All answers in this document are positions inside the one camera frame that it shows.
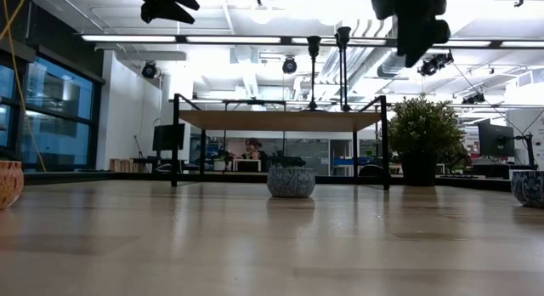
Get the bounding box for wooden shelf riser black frame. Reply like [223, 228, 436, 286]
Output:
[169, 93, 391, 191]

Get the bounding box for black track light cluster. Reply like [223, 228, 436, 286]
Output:
[417, 50, 455, 77]

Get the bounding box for black computer monitor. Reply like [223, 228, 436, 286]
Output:
[151, 123, 186, 152]
[478, 119, 516, 158]

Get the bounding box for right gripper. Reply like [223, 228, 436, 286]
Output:
[368, 0, 452, 69]

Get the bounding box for short black candlestick holder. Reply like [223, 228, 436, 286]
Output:
[303, 35, 325, 113]

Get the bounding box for blue patterned candle tin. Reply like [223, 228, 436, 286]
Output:
[266, 167, 316, 199]
[510, 169, 544, 209]

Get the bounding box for wooden crate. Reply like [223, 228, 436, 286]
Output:
[109, 158, 135, 173]

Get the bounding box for round black ceiling spotlight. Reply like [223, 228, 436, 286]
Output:
[281, 56, 298, 75]
[141, 60, 159, 79]

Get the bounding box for green potted plant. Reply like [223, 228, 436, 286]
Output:
[387, 94, 468, 187]

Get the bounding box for white laptop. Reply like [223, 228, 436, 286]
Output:
[232, 158, 262, 173]

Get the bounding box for tall black candlestick holder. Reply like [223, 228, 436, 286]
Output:
[337, 26, 353, 113]

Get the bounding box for person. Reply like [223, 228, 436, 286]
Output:
[240, 137, 269, 173]

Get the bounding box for orange patterned candle tin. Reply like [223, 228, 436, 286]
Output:
[0, 160, 25, 211]

